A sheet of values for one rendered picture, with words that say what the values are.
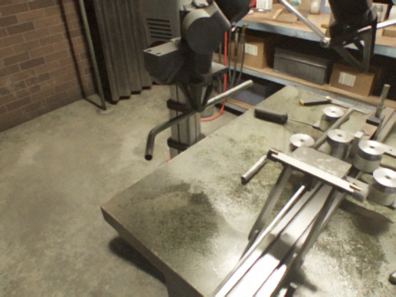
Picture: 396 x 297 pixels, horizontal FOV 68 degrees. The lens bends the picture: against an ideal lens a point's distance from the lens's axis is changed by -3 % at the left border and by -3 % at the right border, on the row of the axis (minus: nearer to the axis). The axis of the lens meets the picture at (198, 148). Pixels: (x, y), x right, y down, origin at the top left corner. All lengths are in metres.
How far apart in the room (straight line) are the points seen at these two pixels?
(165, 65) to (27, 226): 1.64
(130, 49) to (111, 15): 0.36
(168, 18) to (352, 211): 0.71
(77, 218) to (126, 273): 0.51
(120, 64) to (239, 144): 2.27
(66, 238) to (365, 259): 1.55
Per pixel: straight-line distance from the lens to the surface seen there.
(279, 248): 0.53
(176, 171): 0.70
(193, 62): 0.55
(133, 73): 3.07
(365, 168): 0.69
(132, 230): 0.60
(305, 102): 1.00
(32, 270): 1.80
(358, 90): 2.17
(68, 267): 1.73
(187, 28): 0.48
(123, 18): 2.94
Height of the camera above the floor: 1.33
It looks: 36 degrees down
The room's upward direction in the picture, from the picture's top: 2 degrees counter-clockwise
